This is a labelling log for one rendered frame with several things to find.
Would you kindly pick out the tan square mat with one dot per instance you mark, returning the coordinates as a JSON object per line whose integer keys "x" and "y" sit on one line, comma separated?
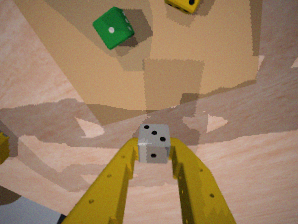
{"x": 172, "y": 58}

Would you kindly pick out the white die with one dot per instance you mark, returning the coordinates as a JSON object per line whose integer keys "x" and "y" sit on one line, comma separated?
{"x": 154, "y": 143}

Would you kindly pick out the yellow die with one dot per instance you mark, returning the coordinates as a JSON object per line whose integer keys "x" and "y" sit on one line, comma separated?
{"x": 185, "y": 6}

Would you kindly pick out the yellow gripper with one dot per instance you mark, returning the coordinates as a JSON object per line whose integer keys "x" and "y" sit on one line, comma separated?
{"x": 200, "y": 197}

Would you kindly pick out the green die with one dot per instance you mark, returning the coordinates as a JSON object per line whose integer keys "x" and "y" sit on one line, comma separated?
{"x": 113, "y": 27}

